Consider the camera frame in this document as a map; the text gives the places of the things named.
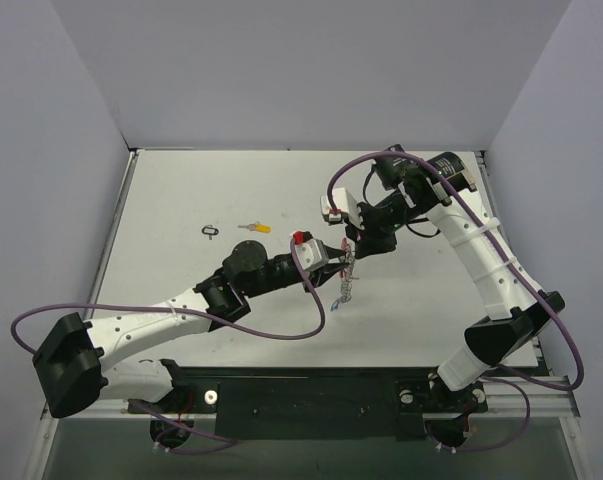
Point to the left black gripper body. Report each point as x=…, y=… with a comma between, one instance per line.
x=310, y=276

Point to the red-handled metal keyring holder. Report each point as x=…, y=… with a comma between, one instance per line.
x=347, y=277

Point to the aluminium frame rail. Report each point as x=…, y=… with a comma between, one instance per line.
x=510, y=399

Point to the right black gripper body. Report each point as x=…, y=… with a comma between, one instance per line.
x=371, y=235

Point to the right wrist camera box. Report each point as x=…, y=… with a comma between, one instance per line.
x=346, y=209

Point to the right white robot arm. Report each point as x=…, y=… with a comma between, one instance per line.
x=444, y=192

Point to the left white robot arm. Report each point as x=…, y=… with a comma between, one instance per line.
x=80, y=362

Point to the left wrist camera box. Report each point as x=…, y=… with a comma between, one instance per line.
x=310, y=251

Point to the key with yellow tag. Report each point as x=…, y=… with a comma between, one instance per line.
x=256, y=227

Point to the key with large black tag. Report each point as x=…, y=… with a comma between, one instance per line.
x=210, y=231

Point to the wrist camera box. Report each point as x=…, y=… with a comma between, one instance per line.
x=310, y=251
x=346, y=209

